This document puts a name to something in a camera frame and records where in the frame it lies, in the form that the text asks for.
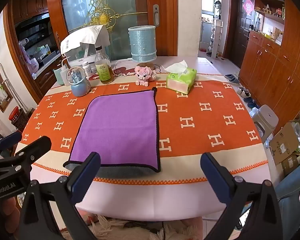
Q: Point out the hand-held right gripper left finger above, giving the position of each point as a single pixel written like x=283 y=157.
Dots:
x=83 y=180

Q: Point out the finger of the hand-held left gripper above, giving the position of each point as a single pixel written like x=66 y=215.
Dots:
x=8 y=140
x=33 y=152

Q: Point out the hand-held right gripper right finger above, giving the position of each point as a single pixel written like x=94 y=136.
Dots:
x=216 y=180

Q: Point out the purple towel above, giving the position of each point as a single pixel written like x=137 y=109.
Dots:
x=120 y=125

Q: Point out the person's left hand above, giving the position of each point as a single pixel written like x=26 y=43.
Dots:
x=5 y=213

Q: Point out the orange patterned tablecloth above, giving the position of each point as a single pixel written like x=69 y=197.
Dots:
x=202 y=130

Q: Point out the blue chair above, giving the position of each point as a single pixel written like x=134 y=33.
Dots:
x=290 y=192

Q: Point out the cardboard box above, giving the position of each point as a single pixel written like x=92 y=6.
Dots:
x=283 y=140

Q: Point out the grey plastic stool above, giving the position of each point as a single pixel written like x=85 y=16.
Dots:
x=266 y=118

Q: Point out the translucent plastic squeeze bottle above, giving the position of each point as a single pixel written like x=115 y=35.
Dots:
x=60 y=76

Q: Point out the blue snow globe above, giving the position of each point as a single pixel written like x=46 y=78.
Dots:
x=78 y=82

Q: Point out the blue shoes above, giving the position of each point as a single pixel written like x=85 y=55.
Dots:
x=251 y=102

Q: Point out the white sneakers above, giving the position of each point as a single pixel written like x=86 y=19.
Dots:
x=243 y=91

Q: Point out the white pill bottle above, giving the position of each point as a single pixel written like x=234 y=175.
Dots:
x=87 y=70

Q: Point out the grey slipper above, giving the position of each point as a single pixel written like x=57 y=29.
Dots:
x=234 y=80
x=228 y=76

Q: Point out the green tissue pack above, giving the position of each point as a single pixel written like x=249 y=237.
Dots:
x=181 y=82

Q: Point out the yellow liquid glass bottle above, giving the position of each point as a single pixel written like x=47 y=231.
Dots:
x=103 y=71

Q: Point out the white countertop appliance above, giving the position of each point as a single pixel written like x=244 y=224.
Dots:
x=86 y=53

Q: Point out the red cartoon place mat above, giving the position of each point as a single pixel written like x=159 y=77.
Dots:
x=123 y=71

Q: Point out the pink block pig toy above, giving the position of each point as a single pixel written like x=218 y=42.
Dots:
x=145 y=74

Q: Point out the white cloth cover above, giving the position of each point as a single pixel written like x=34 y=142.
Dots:
x=82 y=36

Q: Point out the wooden kitchen cabinet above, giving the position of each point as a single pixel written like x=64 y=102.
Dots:
x=30 y=7

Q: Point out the white shelf rack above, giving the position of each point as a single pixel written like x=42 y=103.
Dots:
x=216 y=38

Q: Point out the blue cylindrical table lamp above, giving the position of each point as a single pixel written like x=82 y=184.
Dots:
x=142 y=42

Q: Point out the dark entrance door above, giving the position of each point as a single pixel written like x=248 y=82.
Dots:
x=242 y=30

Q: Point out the wooden sliding glass door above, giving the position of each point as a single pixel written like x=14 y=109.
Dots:
x=120 y=7

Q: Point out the wooden wall cabinet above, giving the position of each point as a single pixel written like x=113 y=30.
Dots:
x=277 y=62

